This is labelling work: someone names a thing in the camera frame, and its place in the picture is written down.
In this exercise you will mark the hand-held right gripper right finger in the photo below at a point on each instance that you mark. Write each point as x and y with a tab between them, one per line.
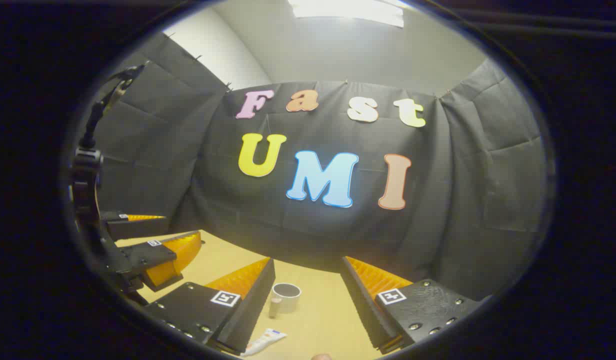
360	305

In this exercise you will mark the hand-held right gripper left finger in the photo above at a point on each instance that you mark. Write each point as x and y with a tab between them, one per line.
258	300

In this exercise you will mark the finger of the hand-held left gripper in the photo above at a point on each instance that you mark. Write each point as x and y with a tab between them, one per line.
138	227
148	257

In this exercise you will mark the white cup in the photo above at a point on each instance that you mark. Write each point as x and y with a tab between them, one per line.
288	300

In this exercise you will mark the white toothpaste tube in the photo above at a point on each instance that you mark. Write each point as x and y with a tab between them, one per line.
263	342

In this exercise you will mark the wooden desktop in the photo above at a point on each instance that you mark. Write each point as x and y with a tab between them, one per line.
318	320

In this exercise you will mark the ceiling light panel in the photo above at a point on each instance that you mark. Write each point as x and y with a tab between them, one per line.
348	10

